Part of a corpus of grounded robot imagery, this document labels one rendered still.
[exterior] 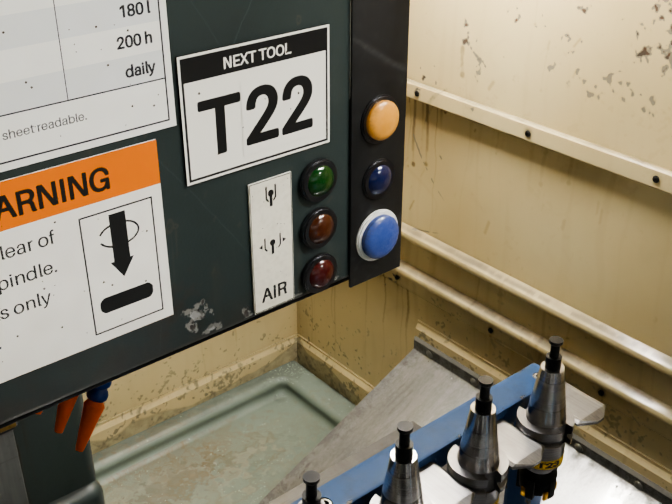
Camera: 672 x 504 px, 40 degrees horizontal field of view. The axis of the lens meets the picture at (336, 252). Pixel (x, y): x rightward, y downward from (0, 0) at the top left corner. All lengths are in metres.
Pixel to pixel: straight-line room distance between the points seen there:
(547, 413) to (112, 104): 0.69
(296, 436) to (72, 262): 1.56
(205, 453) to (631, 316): 0.96
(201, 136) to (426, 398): 1.28
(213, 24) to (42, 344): 0.18
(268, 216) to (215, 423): 1.53
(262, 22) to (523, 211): 1.04
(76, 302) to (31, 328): 0.03
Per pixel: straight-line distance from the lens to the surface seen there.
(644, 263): 1.39
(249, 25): 0.50
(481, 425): 0.95
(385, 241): 0.60
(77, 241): 0.48
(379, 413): 1.74
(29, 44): 0.44
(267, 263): 0.55
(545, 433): 1.04
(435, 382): 1.75
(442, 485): 0.98
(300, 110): 0.53
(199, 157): 0.50
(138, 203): 0.49
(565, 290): 1.50
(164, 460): 1.99
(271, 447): 1.99
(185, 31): 0.47
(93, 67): 0.45
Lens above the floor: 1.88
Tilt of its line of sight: 29 degrees down
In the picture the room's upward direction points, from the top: straight up
